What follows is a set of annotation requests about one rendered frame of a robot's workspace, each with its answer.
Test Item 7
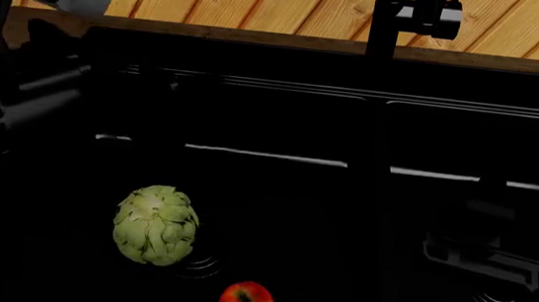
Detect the black double basin sink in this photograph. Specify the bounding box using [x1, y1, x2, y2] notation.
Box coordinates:
[58, 24, 539, 302]

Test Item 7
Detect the black kitchen faucet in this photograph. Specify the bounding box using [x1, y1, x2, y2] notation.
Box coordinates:
[363, 0, 466, 68]

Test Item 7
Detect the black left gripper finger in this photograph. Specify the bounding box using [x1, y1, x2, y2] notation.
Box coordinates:
[1, 81, 84, 134]
[16, 56, 94, 102]

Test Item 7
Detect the green artichoke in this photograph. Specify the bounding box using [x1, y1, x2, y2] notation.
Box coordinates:
[109, 180, 204, 270]

